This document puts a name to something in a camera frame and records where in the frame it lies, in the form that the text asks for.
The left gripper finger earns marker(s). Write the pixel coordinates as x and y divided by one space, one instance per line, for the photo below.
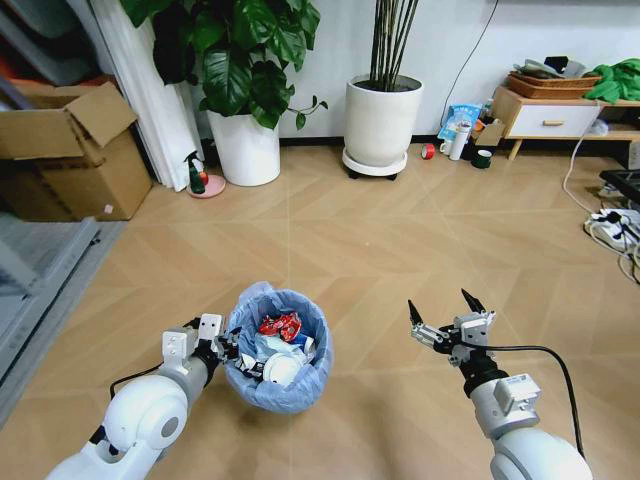
233 336
231 354

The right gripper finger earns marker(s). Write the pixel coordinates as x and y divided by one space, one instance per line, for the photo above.
472 301
425 334

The trash bin with blue bag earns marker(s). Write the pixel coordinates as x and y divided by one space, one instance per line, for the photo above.
312 380

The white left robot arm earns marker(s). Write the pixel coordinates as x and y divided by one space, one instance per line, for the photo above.
150 415

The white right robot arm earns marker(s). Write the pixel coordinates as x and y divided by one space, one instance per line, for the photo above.
530 450

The black and white carton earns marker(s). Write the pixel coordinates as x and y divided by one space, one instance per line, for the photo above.
249 365

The crumpled white tissue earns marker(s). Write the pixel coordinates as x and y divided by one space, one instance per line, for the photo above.
272 346

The red crumpled wrapper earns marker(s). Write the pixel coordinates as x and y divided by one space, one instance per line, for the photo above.
280 325

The white paper cup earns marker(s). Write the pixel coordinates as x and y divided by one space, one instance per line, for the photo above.
282 370

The small white crushed cup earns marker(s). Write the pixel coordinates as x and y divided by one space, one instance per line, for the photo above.
308 346

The dark green tape roll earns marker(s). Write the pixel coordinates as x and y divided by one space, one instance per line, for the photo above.
482 160

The pink round saucer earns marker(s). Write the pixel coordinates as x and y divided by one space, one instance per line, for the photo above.
214 187

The small white mug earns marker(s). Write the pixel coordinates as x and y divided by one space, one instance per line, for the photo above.
444 147

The red tape roll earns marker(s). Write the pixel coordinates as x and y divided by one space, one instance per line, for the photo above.
428 151

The white power strip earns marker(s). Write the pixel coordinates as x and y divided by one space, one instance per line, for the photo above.
611 223

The white thermos bottle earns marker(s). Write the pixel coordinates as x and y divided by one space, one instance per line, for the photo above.
457 142

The green spray bottle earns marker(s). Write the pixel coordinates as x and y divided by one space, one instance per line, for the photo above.
196 176

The white wheeled pot tray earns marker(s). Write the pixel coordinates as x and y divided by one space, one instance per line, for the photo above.
375 166

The small open cardboard box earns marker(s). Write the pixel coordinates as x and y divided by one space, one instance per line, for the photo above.
491 132

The blue and white package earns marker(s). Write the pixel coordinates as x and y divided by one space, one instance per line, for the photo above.
459 117

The tall white plant pot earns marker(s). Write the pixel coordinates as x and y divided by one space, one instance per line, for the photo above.
245 150

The large closed cardboard box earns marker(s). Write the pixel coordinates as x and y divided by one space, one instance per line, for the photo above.
100 190

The wooden cabinet with white drawer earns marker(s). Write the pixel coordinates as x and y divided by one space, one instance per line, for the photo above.
560 120

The wide white plant pot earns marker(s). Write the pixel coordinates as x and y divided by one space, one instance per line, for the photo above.
382 120

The white plastic bag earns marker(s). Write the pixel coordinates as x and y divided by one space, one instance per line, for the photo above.
601 125

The brown wicker basket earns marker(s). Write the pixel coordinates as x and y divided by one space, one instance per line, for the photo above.
550 86

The grey and black items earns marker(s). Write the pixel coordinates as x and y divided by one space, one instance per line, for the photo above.
555 66

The white leaning boards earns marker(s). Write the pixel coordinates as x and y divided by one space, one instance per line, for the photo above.
150 100

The green cloth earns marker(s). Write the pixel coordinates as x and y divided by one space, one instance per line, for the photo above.
615 81

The thin-stemmed bamboo plant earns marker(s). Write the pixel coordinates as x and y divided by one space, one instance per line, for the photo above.
392 40

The broad-leaf green plant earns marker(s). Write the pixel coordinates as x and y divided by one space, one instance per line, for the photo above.
240 60

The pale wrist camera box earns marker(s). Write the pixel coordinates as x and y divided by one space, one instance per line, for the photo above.
476 329
210 327

